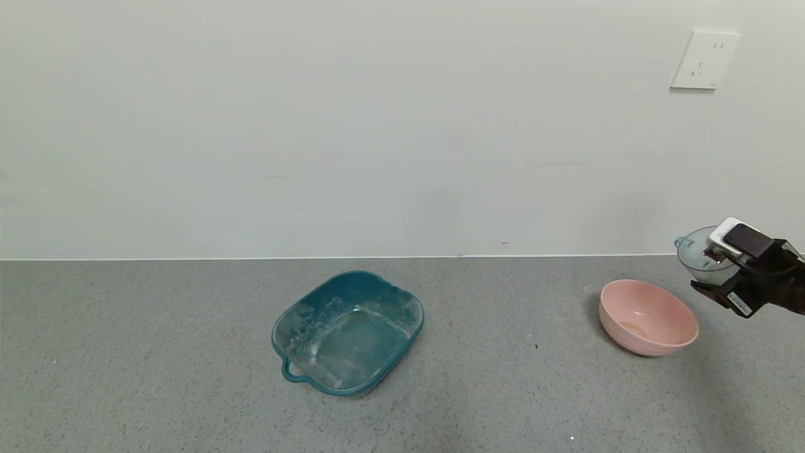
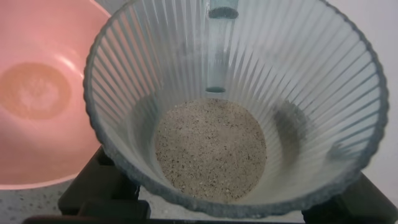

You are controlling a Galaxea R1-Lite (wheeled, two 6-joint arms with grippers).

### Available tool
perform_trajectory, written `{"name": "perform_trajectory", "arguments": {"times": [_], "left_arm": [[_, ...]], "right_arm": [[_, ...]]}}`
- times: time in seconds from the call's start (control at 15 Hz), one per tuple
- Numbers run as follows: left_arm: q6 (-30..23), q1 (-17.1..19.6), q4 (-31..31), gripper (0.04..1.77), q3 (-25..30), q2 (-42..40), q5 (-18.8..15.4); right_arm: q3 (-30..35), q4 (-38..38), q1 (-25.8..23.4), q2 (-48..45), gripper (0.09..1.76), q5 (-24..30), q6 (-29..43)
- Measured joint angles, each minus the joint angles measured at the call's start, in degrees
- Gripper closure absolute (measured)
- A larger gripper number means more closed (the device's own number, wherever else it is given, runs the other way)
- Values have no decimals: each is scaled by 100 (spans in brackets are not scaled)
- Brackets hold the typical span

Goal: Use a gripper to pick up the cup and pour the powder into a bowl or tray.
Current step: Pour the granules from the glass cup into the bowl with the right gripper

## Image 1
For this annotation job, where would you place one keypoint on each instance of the white wall socket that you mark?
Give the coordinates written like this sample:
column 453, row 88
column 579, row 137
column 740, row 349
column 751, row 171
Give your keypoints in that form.
column 704, row 60

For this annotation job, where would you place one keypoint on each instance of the clear ribbed plastic cup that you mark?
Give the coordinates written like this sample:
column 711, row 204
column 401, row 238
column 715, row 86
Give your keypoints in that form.
column 695, row 258

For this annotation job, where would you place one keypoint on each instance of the teal plastic tray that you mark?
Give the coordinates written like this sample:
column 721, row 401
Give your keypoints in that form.
column 371, row 296

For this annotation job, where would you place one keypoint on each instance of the pink bowl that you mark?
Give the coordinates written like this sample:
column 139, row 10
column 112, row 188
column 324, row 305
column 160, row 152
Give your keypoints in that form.
column 654, row 314

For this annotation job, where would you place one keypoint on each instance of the beige powder heap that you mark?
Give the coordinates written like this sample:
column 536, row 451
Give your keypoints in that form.
column 633, row 328

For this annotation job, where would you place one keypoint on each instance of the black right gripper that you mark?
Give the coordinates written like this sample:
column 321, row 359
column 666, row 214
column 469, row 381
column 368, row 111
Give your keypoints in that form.
column 733, row 301

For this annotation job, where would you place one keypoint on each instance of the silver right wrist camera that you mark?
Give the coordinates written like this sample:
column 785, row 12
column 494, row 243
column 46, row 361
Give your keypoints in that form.
column 736, row 238

